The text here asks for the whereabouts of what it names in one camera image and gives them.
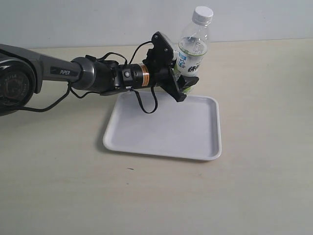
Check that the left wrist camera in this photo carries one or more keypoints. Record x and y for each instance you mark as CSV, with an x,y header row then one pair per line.
x,y
162,46

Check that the white bottle cap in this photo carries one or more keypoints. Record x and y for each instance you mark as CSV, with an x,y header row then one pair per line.
x,y
202,15

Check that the clear plastic drink bottle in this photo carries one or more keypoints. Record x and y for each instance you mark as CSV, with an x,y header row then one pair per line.
x,y
192,46

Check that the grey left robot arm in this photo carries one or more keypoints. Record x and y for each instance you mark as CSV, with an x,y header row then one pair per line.
x,y
23,71

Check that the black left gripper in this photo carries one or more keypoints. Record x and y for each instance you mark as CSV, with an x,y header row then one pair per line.
x,y
159,64

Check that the white plastic tray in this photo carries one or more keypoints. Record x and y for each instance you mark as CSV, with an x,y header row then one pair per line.
x,y
187,130

